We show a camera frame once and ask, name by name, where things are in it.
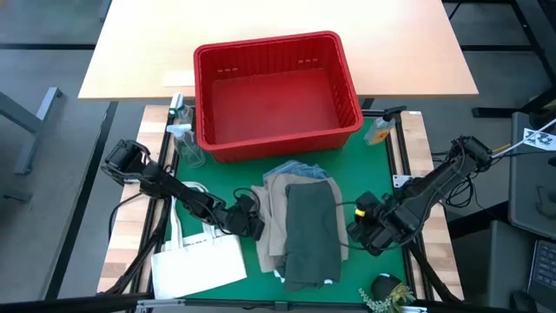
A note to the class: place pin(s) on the light blue garment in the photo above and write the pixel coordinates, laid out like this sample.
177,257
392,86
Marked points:
299,168

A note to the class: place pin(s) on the black aluminium table frame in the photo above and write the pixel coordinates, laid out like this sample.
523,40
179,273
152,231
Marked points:
401,148

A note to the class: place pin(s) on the white canvas tote bag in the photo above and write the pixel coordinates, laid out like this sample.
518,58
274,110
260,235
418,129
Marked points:
200,265

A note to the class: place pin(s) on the clear spray bottle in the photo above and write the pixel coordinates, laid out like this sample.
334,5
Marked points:
189,145

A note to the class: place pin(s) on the dark green garment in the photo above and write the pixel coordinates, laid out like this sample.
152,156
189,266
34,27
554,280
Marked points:
313,235

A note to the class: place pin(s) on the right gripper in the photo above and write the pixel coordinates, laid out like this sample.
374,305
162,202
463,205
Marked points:
386,226

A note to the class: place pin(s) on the dark keyboard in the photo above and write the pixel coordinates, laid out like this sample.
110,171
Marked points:
545,269

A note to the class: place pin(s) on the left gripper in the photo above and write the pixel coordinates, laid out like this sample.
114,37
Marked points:
239,219

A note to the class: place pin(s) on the green table mat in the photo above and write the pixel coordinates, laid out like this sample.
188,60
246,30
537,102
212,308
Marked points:
369,174

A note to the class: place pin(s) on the light wooden desk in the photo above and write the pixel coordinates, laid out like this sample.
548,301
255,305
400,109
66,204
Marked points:
152,35

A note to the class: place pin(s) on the black computer mouse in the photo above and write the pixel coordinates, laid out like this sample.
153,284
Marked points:
523,302

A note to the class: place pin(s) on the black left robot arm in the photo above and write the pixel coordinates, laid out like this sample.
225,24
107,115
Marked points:
174,189

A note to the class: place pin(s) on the grey cabinet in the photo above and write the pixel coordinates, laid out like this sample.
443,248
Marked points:
530,187

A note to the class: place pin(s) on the white paper fiducial tag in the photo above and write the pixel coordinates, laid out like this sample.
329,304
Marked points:
538,139

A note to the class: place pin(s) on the red plastic laundry bin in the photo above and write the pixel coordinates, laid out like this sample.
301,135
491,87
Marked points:
282,108

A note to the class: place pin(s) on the grey metal table leg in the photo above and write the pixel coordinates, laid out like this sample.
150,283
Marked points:
30,124

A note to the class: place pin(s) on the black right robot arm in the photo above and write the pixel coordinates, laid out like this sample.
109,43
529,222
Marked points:
438,178

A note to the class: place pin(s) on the beige garment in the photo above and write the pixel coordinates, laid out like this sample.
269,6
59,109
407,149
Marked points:
273,217

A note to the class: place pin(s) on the silver camera mount bar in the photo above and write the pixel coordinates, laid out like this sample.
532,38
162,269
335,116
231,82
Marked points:
174,306

